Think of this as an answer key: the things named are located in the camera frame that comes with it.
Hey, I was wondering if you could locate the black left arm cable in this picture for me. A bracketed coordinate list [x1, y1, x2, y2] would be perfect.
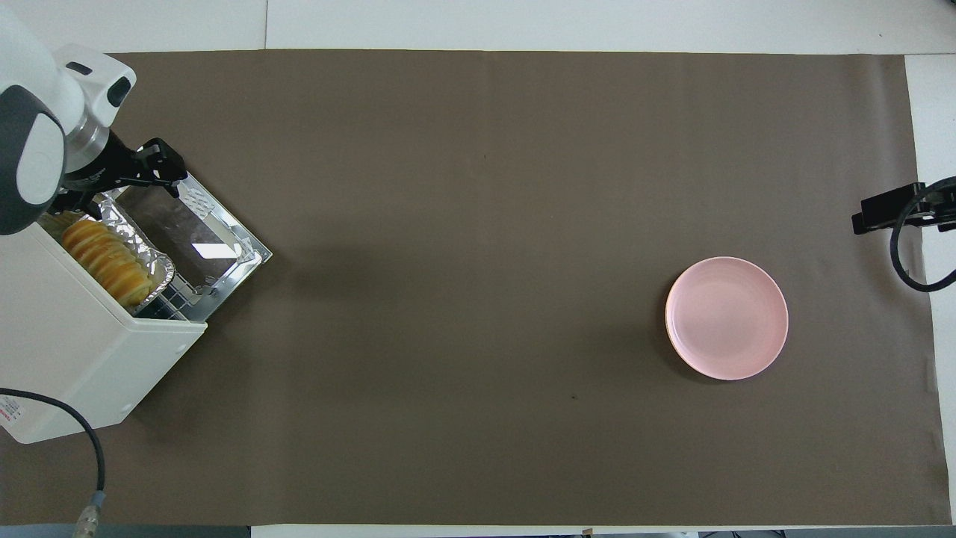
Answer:
[0, 389, 107, 538]

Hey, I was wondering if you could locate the cream toaster oven body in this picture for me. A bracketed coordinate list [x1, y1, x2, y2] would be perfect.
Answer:
[0, 217, 208, 445]

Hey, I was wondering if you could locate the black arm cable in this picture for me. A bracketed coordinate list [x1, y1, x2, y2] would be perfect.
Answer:
[889, 176, 956, 292]
[0, 389, 107, 538]

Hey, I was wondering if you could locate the sliced yellow bread loaf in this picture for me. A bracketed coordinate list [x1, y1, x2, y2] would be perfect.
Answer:
[61, 218, 154, 306]

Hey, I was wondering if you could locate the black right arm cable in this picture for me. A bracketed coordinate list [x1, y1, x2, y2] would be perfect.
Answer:
[889, 176, 956, 292]

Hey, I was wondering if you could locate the aluminium foil tray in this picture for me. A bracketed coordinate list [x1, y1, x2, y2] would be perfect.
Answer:
[37, 196, 176, 313]

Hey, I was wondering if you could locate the brown paper table mat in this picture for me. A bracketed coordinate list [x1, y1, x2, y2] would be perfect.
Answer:
[0, 49, 953, 528]

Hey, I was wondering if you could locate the oven wire rack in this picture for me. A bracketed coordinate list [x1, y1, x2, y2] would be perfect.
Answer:
[134, 288, 206, 322]

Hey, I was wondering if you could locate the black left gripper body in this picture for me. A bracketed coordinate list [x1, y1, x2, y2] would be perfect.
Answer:
[60, 133, 146, 197]

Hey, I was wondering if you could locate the glass oven door, metal frame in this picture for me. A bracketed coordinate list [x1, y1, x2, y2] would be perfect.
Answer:
[101, 172, 273, 300]

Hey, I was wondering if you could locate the pink round plate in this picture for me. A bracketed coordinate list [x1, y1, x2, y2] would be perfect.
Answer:
[665, 256, 789, 381]

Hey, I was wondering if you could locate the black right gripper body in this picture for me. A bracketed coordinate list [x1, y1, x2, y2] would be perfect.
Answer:
[917, 178, 956, 229]

